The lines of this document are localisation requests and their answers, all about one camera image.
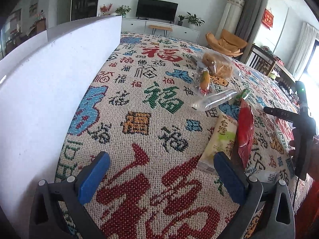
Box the white storage box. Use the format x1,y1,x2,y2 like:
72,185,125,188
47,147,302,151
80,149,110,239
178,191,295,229
0,15,122,215

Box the wooden stool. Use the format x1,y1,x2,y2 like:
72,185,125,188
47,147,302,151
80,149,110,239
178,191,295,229
148,25,173,37

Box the person's right hand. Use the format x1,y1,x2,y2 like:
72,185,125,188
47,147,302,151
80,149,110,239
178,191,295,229
288,134,319,180

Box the dining table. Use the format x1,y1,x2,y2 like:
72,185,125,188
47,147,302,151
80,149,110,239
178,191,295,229
270,55,299,90

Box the small green snack packet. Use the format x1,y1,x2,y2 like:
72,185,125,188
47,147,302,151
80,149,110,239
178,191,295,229
233,89,250,105

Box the bread loaf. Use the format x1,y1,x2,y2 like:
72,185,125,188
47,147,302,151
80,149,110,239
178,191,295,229
191,49,243,80

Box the orange lounge chair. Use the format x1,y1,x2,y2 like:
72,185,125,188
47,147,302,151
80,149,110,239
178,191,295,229
206,29,248,58

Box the dark wooden chair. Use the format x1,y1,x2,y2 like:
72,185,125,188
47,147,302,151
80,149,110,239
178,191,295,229
245,43,277,76

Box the red wall hanging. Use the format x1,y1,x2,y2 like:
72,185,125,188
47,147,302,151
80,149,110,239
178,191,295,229
261,9,275,28

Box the leafy plant in white pot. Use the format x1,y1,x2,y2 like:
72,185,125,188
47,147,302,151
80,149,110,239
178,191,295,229
186,12,205,29

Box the sliding glass door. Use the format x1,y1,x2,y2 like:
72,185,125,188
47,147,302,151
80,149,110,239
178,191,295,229
0,9,23,58

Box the printed woven blanket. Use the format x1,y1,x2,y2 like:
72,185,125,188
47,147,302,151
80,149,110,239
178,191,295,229
53,31,314,239

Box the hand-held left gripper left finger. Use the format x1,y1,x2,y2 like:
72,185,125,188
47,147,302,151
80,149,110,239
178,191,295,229
29,151,111,239

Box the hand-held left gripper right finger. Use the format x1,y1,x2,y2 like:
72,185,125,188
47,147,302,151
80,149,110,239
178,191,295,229
214,152,296,239

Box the standing air conditioner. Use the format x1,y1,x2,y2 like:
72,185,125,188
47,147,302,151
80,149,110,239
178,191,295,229
222,0,245,39

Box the white curtain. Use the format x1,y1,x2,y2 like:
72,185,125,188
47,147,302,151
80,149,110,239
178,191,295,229
287,22,318,80

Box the red snack packet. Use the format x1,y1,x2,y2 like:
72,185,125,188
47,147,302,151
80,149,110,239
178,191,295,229
237,98,255,167

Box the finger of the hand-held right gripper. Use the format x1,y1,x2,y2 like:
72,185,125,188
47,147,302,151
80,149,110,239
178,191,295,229
263,107,301,123

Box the clear silver snack packet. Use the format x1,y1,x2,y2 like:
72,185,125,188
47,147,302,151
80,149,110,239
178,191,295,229
191,90,238,111

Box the dark glass cabinet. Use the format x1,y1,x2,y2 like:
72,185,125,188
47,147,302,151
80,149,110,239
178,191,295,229
71,0,101,22

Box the orange snack packet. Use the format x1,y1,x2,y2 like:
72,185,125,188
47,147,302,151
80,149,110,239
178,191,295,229
193,70,212,96

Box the green potted plant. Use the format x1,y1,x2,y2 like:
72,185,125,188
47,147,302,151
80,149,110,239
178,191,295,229
115,5,131,18

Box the white television cabinet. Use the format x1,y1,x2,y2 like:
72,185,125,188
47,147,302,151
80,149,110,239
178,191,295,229
122,18,201,43

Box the red flowers in vase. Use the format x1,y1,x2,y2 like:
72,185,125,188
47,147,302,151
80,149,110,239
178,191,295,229
100,3,113,16

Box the framed wall picture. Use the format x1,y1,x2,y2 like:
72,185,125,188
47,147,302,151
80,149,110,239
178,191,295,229
29,0,40,18

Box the black cable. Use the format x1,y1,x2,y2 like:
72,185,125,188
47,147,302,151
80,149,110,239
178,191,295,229
293,177,299,215

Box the black television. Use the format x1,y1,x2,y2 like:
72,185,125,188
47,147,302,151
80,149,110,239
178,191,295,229
136,0,179,22

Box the grey curtain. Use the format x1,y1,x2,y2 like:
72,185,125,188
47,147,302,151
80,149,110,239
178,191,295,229
234,0,265,55

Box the white and green snack packet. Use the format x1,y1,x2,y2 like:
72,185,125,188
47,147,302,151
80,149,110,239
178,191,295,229
197,115,238,173

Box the wooden sideboard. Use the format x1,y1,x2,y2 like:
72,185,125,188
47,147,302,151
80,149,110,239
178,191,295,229
35,17,47,34

